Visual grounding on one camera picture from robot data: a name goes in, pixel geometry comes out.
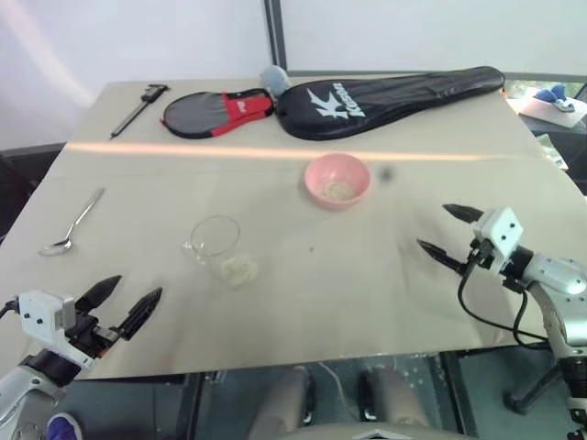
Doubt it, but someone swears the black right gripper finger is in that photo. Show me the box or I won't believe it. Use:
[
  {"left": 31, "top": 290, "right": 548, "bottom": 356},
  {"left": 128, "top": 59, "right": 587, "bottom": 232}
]
[
  {"left": 441, "top": 203, "right": 486, "bottom": 226},
  {"left": 415, "top": 237, "right": 463, "bottom": 275}
]

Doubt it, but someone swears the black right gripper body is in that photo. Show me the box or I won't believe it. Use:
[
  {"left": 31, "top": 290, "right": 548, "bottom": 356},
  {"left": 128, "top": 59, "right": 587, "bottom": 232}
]
[{"left": 457, "top": 237, "right": 496, "bottom": 276}]

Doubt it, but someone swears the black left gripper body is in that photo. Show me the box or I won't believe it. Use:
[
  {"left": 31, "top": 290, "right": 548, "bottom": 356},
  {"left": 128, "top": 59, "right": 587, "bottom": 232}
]
[{"left": 67, "top": 310, "right": 125, "bottom": 359}]

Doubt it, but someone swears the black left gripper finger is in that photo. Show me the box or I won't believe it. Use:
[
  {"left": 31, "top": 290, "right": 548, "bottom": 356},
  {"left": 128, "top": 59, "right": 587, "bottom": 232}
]
[
  {"left": 74, "top": 274, "right": 123, "bottom": 318},
  {"left": 118, "top": 287, "right": 164, "bottom": 342}
]

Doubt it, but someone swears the silver metal spoon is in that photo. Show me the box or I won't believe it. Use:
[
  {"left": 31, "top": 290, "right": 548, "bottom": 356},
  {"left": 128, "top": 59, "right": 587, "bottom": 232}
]
[{"left": 38, "top": 187, "right": 106, "bottom": 257}]

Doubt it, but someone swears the blue rounded object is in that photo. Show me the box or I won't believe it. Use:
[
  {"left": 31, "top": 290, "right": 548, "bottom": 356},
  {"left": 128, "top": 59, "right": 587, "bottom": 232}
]
[{"left": 45, "top": 412, "right": 80, "bottom": 440}]

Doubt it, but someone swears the clear glass measuring cup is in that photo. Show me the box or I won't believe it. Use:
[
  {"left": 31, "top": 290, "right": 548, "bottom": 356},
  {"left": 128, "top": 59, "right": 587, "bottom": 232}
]
[{"left": 180, "top": 214, "right": 263, "bottom": 291}]

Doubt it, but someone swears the beige table cover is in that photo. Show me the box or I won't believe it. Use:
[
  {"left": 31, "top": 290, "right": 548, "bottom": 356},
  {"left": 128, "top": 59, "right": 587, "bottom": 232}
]
[{"left": 0, "top": 74, "right": 587, "bottom": 382}]

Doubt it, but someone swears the white tray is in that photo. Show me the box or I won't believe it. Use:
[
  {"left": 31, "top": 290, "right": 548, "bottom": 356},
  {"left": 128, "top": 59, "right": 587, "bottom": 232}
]
[{"left": 505, "top": 93, "right": 587, "bottom": 131}]

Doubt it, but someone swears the pink bowl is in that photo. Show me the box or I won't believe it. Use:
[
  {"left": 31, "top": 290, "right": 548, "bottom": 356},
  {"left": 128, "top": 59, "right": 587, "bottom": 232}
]
[{"left": 303, "top": 152, "right": 373, "bottom": 213}]

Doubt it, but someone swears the black stand base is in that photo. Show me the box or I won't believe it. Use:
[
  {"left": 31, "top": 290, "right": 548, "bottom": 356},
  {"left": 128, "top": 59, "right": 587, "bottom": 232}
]
[{"left": 503, "top": 359, "right": 568, "bottom": 413}]

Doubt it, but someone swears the black racket bag white print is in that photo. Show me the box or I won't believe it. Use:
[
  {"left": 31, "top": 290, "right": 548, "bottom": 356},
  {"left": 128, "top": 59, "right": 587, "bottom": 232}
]
[{"left": 273, "top": 65, "right": 507, "bottom": 142}]

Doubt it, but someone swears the blue toy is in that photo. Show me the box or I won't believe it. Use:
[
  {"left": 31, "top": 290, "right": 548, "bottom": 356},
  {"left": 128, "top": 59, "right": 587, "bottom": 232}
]
[{"left": 535, "top": 82, "right": 577, "bottom": 114}]

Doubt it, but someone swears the black vernier caliper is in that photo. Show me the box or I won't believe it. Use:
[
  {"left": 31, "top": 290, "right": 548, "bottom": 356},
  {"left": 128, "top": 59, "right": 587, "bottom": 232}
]
[{"left": 108, "top": 82, "right": 168, "bottom": 140}]

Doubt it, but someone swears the red and black racket cover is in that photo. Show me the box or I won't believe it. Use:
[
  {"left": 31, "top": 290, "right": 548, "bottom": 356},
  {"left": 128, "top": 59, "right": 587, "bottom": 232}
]
[{"left": 159, "top": 88, "right": 277, "bottom": 139}]

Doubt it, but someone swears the grey plush toy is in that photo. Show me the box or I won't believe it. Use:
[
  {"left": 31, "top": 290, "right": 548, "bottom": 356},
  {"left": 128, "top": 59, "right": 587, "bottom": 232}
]
[{"left": 260, "top": 64, "right": 291, "bottom": 98}]

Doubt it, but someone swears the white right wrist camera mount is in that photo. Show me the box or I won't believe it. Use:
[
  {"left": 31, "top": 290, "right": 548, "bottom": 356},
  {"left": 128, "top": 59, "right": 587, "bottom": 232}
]
[{"left": 471, "top": 206, "right": 525, "bottom": 272}]

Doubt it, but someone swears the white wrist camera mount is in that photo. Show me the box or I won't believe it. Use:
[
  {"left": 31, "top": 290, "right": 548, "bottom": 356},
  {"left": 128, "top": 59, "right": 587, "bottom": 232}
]
[
  {"left": 17, "top": 290, "right": 96, "bottom": 369},
  {"left": 471, "top": 206, "right": 525, "bottom": 272}
]

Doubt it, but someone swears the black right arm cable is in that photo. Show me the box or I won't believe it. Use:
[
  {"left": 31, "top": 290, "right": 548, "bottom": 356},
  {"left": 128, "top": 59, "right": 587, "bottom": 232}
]
[{"left": 458, "top": 247, "right": 554, "bottom": 351}]

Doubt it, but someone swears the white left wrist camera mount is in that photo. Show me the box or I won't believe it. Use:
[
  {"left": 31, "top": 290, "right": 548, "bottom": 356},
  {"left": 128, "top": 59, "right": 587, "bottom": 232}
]
[{"left": 17, "top": 290, "right": 96, "bottom": 369}]

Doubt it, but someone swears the dark grey post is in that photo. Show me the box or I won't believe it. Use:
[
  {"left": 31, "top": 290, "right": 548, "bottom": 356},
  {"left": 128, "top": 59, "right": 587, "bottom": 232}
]
[{"left": 262, "top": 0, "right": 289, "bottom": 70}]

